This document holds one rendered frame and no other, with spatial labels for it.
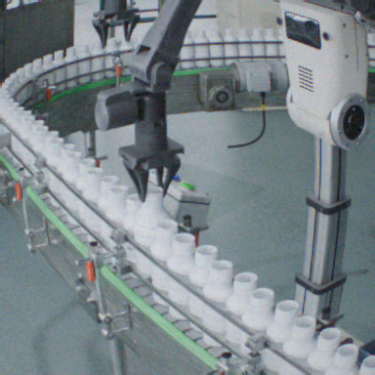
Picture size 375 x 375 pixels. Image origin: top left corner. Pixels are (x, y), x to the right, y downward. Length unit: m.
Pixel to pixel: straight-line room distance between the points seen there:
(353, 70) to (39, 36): 5.04
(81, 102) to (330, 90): 1.31
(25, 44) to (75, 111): 3.76
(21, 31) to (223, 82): 3.88
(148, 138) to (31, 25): 5.26
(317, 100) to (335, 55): 0.15
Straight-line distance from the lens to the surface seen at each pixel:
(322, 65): 1.81
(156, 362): 1.53
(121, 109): 1.32
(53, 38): 6.70
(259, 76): 2.88
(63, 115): 2.86
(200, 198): 1.65
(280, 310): 1.16
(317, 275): 2.10
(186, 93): 3.00
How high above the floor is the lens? 1.80
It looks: 24 degrees down
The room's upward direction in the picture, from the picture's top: 2 degrees counter-clockwise
